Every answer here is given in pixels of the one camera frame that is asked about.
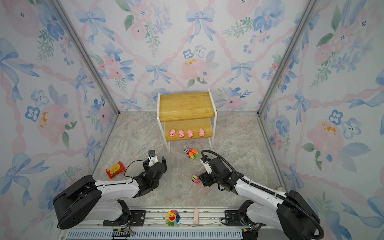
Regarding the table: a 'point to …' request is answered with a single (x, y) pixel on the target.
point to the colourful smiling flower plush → (172, 218)
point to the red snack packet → (118, 168)
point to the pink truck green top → (195, 179)
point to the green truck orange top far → (196, 154)
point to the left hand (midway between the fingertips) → (158, 157)
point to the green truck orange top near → (191, 154)
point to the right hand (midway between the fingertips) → (203, 172)
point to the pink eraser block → (196, 216)
